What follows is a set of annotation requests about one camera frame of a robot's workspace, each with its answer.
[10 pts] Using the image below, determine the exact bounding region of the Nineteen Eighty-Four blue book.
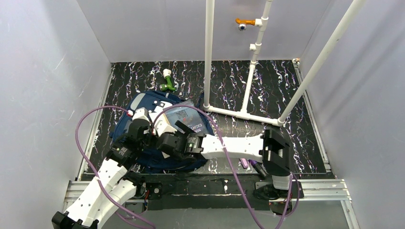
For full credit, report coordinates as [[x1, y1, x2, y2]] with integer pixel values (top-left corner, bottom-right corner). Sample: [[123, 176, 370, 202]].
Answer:
[[164, 100, 214, 135]]

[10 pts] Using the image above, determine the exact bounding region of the navy blue student backpack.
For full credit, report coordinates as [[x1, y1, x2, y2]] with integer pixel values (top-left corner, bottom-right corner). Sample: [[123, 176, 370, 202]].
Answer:
[[109, 91, 207, 174]]

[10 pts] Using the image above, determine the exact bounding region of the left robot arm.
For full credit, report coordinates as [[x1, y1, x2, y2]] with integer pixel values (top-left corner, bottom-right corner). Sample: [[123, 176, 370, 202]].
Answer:
[[52, 118, 152, 229]]

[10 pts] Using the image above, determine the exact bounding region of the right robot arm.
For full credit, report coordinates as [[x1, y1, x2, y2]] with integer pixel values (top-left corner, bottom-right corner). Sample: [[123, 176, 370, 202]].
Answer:
[[154, 121, 291, 190]]

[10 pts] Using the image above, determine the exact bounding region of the green white pipe fitting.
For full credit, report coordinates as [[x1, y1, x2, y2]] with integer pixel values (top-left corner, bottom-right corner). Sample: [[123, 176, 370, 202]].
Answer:
[[159, 69, 176, 92]]

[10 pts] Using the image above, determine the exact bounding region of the pink highlighter pen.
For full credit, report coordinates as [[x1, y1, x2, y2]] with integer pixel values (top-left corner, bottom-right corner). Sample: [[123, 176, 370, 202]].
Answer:
[[239, 158, 249, 169]]

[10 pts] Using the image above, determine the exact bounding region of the black marker pen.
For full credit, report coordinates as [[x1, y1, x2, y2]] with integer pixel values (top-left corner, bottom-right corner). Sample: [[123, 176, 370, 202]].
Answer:
[[250, 160, 267, 179]]

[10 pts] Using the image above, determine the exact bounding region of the orange tap on pipe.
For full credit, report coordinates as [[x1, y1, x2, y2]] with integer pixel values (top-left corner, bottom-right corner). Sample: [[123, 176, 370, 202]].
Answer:
[[235, 18, 256, 31]]

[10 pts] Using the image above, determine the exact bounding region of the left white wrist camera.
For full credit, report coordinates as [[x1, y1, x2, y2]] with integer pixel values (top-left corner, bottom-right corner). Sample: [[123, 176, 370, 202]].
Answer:
[[127, 107, 150, 126]]

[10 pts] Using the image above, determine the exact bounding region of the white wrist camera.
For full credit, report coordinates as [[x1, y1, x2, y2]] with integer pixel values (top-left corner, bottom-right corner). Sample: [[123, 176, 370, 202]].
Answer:
[[127, 107, 150, 126], [149, 112, 177, 136]]

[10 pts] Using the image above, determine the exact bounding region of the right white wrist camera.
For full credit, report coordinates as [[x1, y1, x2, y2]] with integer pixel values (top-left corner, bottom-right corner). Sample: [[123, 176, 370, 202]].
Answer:
[[149, 112, 177, 136]]

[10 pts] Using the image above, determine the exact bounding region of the white PVC pipe frame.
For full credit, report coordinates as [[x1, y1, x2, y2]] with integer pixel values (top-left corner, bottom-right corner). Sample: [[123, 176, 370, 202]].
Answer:
[[198, 0, 365, 132]]

